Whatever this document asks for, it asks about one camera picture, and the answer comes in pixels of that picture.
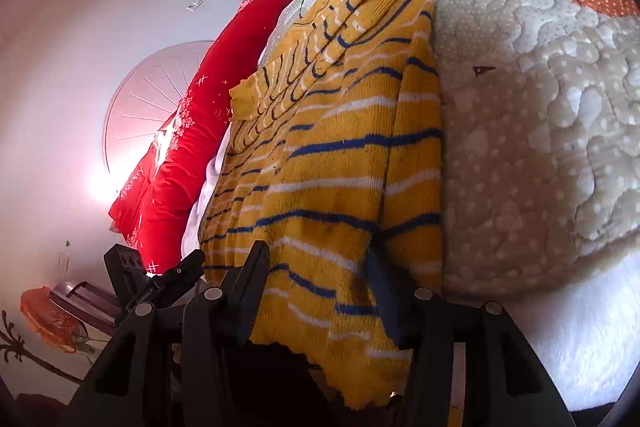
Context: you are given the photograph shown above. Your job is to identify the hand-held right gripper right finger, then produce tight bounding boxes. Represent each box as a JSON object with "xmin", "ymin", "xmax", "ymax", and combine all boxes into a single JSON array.
[{"xmin": 367, "ymin": 252, "xmax": 576, "ymax": 427}]

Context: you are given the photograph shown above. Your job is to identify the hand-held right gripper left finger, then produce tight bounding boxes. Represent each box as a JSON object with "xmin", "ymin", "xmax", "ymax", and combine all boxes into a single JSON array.
[{"xmin": 65, "ymin": 241, "xmax": 271, "ymax": 427}]

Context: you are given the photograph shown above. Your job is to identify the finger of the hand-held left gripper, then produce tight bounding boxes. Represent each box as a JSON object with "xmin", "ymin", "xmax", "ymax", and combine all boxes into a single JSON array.
[{"xmin": 132, "ymin": 251, "xmax": 206, "ymax": 314}]

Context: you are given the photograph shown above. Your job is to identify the yellow striped knit sweater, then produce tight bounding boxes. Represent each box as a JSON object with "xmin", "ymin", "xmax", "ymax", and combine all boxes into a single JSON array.
[{"xmin": 198, "ymin": 0, "xmax": 446, "ymax": 410}]

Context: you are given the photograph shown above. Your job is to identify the dark bedside table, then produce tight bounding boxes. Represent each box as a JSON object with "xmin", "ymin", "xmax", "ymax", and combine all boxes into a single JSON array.
[{"xmin": 50, "ymin": 282, "xmax": 123, "ymax": 338}]

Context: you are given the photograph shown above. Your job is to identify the orange lamp shade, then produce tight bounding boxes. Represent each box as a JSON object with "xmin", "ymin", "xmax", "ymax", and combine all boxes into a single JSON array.
[{"xmin": 20, "ymin": 287, "xmax": 81, "ymax": 353}]

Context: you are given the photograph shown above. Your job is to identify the red snowflake duvet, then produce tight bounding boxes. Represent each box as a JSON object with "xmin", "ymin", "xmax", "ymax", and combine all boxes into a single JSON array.
[{"xmin": 108, "ymin": 0, "xmax": 306, "ymax": 275}]

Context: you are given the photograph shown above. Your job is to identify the white round headboard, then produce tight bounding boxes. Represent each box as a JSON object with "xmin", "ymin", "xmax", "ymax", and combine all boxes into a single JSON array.
[{"xmin": 102, "ymin": 41, "xmax": 216, "ymax": 178}]

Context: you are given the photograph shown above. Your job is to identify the beige quilted heart bedspread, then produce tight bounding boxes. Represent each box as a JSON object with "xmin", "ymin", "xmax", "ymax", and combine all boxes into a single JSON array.
[{"xmin": 260, "ymin": 0, "xmax": 640, "ymax": 303}]

